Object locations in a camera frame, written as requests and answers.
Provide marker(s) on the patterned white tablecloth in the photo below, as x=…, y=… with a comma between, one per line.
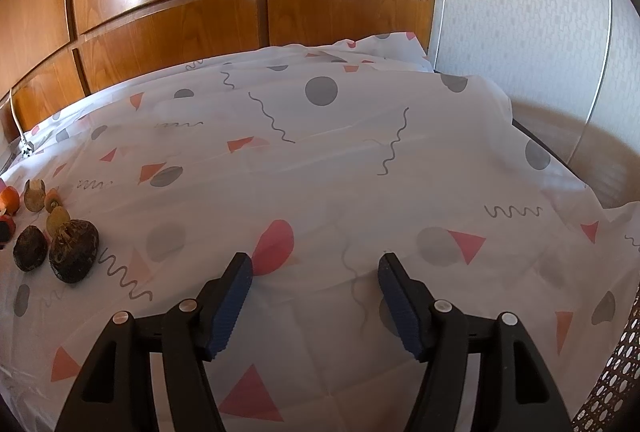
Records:
x=315, y=162

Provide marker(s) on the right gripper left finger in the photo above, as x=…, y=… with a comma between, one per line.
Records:
x=114, y=391

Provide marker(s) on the yellow longan fruit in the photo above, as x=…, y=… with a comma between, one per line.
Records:
x=56, y=219

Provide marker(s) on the orange tangerine front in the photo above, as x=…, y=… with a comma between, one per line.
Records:
x=10, y=201

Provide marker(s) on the dark water chestnut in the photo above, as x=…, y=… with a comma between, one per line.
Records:
x=73, y=250
x=30, y=249

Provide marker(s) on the small orange carrot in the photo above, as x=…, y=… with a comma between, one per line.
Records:
x=52, y=200

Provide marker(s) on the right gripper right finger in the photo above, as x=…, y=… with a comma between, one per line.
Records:
x=515, y=390

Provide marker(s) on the wicker chair edge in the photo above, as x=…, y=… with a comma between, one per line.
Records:
x=614, y=402

